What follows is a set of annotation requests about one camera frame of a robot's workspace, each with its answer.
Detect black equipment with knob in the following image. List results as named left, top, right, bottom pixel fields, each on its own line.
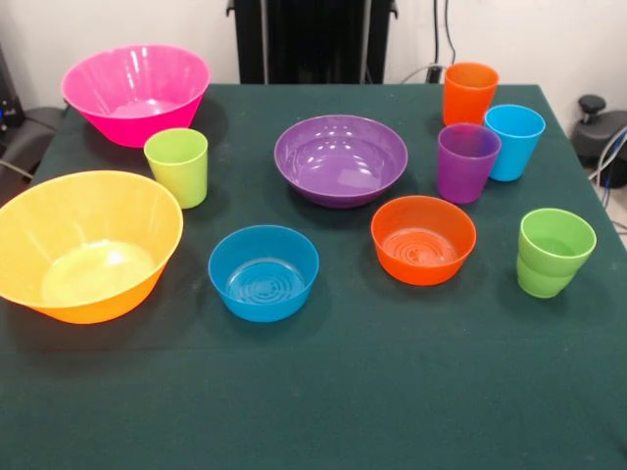
left=571, top=95, right=627, bottom=170

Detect dark green tablecloth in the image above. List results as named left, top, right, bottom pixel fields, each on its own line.
left=0, top=82, right=627, bottom=470

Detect blue cup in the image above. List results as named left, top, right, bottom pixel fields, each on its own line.
left=483, top=104, right=547, bottom=183

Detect small blue bowl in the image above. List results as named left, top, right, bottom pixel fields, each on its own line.
left=207, top=224, right=320, bottom=323

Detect purple bowl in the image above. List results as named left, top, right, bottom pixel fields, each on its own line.
left=273, top=114, right=410, bottom=211

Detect white cable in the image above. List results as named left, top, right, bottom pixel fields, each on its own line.
left=399, top=63, right=435, bottom=85

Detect large pink bowl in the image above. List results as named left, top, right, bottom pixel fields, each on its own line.
left=60, top=43, right=213, bottom=149

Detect lime yellow cup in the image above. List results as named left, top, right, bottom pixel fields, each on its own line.
left=143, top=127, right=210, bottom=211

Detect green cup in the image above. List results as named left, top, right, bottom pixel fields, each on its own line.
left=515, top=254, right=577, bottom=300
left=518, top=208, right=598, bottom=275

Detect purple cup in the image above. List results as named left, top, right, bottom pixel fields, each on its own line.
left=436, top=122, right=503, bottom=206

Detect blue cable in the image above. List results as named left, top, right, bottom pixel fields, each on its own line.
left=590, top=124, right=627, bottom=207

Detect black computer tower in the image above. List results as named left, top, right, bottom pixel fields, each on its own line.
left=0, top=43, right=25, bottom=143

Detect black cable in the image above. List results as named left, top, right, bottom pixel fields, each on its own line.
left=444, top=0, right=460, bottom=66
left=433, top=0, right=442, bottom=68

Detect large orange yellow bowl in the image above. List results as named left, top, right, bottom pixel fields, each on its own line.
left=0, top=169, right=185, bottom=325

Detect orange cup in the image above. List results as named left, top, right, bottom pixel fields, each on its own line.
left=443, top=62, right=500, bottom=127

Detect small orange bowl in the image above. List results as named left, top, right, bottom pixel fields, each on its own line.
left=369, top=195, right=478, bottom=287

